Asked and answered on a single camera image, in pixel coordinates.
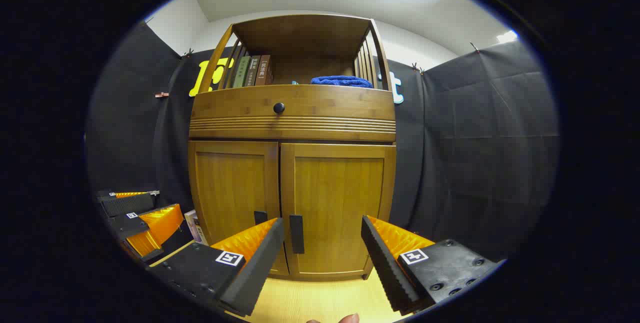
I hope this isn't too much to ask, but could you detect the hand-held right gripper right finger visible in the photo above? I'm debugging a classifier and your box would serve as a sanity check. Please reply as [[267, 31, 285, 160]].
[[361, 215, 503, 316]]

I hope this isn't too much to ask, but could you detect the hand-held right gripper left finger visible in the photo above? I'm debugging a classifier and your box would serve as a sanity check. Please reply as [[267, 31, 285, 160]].
[[148, 217, 286, 318]]

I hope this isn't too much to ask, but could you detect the wooden shoe cabinet door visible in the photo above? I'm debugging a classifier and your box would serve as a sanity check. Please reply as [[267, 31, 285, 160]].
[[280, 143, 397, 281], [188, 140, 290, 276]]

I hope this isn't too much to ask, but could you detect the wooden shoe cabinet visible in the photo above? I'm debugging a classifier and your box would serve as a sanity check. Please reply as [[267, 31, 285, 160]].
[[188, 13, 397, 282]]

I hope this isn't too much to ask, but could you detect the small pale box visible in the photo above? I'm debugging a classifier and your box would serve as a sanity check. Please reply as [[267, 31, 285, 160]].
[[184, 209, 208, 246]]

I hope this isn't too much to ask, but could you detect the black backdrop cloth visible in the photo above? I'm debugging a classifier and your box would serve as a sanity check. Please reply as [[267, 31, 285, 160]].
[[85, 20, 560, 264]]

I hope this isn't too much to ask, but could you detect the green book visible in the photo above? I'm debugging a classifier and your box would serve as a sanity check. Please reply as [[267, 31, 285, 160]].
[[232, 55, 252, 89]]

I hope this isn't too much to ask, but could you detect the dark grey book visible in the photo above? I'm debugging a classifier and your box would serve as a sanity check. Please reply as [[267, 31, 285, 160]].
[[244, 55, 262, 87]]

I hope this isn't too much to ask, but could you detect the blue towel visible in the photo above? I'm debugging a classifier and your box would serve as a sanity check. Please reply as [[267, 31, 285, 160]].
[[310, 75, 374, 89]]

